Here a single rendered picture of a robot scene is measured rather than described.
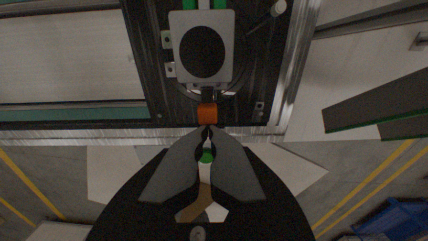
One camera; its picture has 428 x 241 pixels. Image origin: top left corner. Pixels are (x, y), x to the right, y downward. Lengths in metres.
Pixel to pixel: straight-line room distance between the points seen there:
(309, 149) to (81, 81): 2.09
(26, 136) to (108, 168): 0.25
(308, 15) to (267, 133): 0.21
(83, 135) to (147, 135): 0.15
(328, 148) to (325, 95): 1.80
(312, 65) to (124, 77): 0.44
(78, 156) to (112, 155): 1.94
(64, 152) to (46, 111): 2.17
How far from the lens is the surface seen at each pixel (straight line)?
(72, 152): 2.51
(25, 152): 3.13
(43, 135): 0.49
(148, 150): 0.34
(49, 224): 4.74
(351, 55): 0.47
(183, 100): 0.23
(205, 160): 0.30
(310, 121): 0.48
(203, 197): 0.54
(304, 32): 0.27
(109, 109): 0.34
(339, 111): 0.27
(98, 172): 0.71
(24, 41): 0.46
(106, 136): 0.38
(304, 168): 0.62
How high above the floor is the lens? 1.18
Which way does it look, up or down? 62 degrees down
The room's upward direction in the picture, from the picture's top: 179 degrees clockwise
